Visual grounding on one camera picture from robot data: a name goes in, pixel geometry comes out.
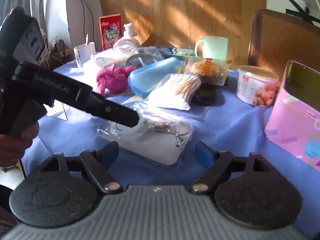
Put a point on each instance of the white toothbrush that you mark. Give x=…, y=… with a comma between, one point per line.
x=87, y=39

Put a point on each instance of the wrapped snack cake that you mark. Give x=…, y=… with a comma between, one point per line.
x=206, y=70

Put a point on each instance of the knotted white plastic bag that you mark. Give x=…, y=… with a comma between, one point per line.
x=127, y=38

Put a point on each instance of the black round container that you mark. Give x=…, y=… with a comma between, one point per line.
x=205, y=95

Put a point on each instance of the blue green toothpaste box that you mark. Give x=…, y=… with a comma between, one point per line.
x=175, y=51

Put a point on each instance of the pink fuzzy cloth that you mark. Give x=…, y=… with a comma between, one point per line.
x=112, y=78

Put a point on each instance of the bag of cotton swabs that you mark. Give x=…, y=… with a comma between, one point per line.
x=175, y=90

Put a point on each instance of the black charger plug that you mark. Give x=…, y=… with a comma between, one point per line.
x=60, y=46

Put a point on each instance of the blue tablecloth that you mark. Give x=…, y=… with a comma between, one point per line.
x=225, y=130

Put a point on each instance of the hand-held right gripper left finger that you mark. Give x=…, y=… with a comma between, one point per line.
x=113, y=153

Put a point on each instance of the small white tissue pack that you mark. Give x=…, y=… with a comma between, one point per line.
x=147, y=55

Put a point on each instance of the blue plastic case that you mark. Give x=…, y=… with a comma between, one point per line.
x=152, y=76

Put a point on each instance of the white printed cup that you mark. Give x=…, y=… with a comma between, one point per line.
x=83, y=53

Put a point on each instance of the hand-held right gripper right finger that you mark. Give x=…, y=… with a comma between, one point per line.
x=203, y=155

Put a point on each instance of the pale green mug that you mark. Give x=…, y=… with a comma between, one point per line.
x=215, y=48

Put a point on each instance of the wooden panel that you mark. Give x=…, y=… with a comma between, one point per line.
x=187, y=12

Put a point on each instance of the white paper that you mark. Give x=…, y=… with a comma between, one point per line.
x=10, y=177

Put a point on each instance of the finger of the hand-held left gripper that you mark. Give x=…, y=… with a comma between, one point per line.
x=117, y=113

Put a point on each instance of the clear bag with metal clips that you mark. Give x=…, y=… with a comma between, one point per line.
x=155, y=145

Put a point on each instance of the white can with pink label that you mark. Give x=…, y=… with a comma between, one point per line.
x=255, y=87

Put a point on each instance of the red snack box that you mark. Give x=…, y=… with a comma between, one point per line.
x=110, y=32

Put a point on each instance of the person's left hand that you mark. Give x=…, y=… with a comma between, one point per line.
x=17, y=150

